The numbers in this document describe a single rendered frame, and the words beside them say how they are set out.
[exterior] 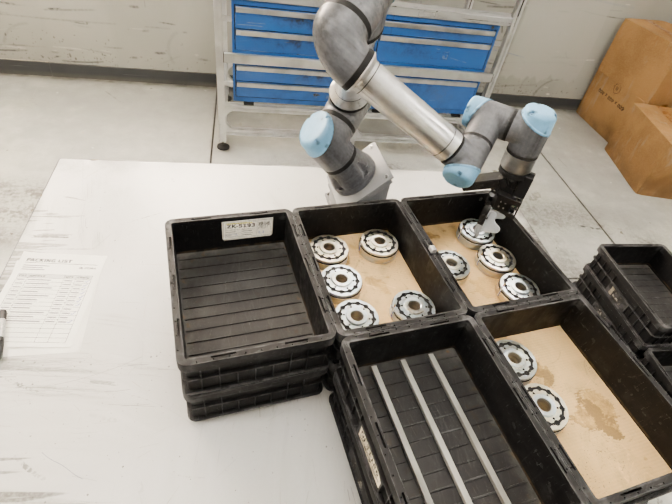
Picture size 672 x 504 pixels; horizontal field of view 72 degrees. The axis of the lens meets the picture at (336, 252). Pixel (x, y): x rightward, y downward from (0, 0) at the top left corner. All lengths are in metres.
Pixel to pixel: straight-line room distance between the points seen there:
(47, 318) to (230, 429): 0.53
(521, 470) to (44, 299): 1.14
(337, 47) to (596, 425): 0.92
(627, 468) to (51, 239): 1.48
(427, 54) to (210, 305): 2.28
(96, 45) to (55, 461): 3.20
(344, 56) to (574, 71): 3.76
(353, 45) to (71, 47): 3.16
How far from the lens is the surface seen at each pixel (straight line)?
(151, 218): 1.51
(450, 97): 3.19
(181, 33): 3.76
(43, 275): 1.41
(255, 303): 1.08
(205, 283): 1.12
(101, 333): 1.24
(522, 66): 4.36
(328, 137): 1.31
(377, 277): 1.17
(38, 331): 1.29
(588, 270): 2.09
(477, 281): 1.26
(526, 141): 1.14
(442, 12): 2.93
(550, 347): 1.21
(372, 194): 1.40
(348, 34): 0.98
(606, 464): 1.11
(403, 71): 2.96
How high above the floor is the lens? 1.66
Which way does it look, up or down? 44 degrees down
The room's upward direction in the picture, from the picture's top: 11 degrees clockwise
